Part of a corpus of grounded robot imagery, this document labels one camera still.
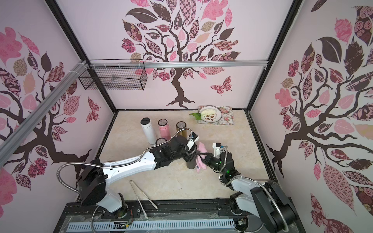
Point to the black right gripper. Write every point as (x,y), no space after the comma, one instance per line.
(208,160)

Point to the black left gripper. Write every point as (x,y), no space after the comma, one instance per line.
(190,156)

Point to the pink towel cloth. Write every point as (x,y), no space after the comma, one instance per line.
(200,165)

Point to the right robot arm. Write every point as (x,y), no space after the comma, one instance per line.
(266,201)

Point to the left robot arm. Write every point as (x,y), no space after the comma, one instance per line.
(96,178)

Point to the gold thermos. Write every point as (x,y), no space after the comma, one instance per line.
(181,129)

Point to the blue thermos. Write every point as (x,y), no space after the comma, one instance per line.
(159,141)

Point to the pink thermos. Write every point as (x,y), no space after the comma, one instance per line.
(164,129)

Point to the white thermos black lid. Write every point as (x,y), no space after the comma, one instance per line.
(148,130)

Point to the white round plate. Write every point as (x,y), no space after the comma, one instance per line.
(218,113)

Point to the toy napa cabbage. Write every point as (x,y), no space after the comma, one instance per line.
(208,114)

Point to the floral rectangular tray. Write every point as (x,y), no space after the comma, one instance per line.
(227,117)

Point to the metal tongs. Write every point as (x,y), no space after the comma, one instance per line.
(138,190)

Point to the horizontal aluminium back bar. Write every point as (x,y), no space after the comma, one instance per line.
(160,65)

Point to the diagonal aluminium left bar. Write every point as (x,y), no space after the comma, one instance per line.
(10,145)

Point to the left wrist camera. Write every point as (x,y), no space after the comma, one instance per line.
(192,141)

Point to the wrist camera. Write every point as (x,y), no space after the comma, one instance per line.
(192,141)
(218,148)

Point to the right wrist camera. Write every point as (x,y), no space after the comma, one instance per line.
(218,148)

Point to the white slotted cable duct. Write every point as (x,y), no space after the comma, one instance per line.
(153,225)

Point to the black wire basket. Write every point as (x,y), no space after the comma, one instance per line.
(114,74)

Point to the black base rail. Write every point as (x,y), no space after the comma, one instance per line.
(167,210)

